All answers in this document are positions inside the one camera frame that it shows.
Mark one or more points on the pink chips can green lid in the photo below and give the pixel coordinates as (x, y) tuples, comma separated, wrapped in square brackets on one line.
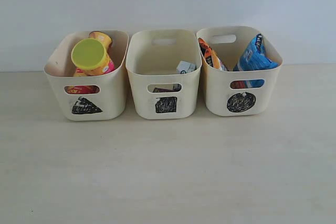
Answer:
[(91, 57)]

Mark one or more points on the dark purple drink carton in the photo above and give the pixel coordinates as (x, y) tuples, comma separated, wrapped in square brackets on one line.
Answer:
[(164, 88)]

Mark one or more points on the orange noodle packet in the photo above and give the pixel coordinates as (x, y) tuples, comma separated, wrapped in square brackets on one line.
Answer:
[(210, 56)]

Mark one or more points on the white blue milk carton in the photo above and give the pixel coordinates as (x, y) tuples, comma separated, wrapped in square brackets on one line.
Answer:
[(185, 67)]

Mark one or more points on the cream bin circle mark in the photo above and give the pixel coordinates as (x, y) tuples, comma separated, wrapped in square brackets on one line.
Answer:
[(235, 93)]

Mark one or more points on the cream bin square mark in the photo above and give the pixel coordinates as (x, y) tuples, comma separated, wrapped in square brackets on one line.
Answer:
[(152, 58)]

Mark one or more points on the cream bin triangle mark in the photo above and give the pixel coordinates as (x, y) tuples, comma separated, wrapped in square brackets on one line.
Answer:
[(109, 102)]

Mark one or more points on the blue noodle packet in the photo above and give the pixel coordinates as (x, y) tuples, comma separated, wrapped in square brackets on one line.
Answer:
[(254, 58)]

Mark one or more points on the yellow Lays chips can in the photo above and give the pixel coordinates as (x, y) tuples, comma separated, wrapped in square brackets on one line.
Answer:
[(104, 39)]

